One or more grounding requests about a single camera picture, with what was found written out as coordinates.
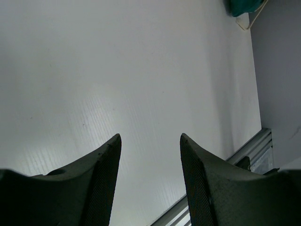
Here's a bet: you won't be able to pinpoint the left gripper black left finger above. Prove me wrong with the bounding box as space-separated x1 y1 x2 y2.
0 134 122 226

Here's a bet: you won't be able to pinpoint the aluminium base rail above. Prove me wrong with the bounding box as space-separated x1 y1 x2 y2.
152 128 279 226

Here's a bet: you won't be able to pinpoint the folded green shorts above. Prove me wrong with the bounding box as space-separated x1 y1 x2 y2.
230 0 269 31

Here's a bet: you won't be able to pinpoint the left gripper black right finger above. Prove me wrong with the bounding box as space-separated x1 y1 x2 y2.
180 134 301 226

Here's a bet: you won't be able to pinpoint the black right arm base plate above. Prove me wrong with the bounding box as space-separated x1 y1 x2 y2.
236 156 251 171

